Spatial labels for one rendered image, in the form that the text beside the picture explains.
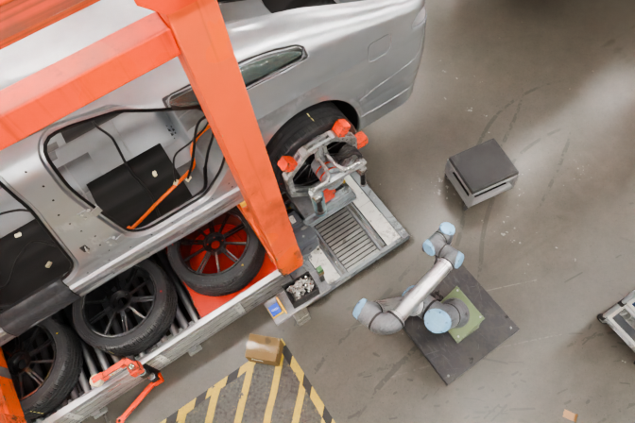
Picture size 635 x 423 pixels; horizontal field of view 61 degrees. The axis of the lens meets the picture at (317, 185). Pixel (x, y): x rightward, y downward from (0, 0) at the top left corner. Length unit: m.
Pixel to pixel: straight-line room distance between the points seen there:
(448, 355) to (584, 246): 1.42
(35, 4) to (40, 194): 1.50
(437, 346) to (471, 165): 1.36
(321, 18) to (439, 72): 2.28
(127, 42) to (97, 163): 2.29
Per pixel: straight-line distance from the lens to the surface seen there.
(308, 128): 3.32
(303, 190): 3.71
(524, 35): 5.56
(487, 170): 4.19
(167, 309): 3.83
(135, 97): 2.78
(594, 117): 5.12
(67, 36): 3.04
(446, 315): 3.38
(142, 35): 1.77
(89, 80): 1.78
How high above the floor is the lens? 3.88
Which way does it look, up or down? 61 degrees down
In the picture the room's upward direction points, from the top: 11 degrees counter-clockwise
